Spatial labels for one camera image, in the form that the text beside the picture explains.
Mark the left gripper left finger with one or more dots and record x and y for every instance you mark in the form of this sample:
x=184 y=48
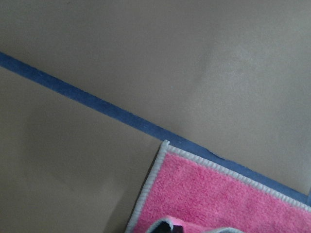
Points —
x=163 y=227

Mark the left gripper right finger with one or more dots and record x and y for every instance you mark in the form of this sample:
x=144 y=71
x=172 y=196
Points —
x=177 y=229

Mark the pink towel with white edging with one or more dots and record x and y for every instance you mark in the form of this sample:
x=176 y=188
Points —
x=204 y=197

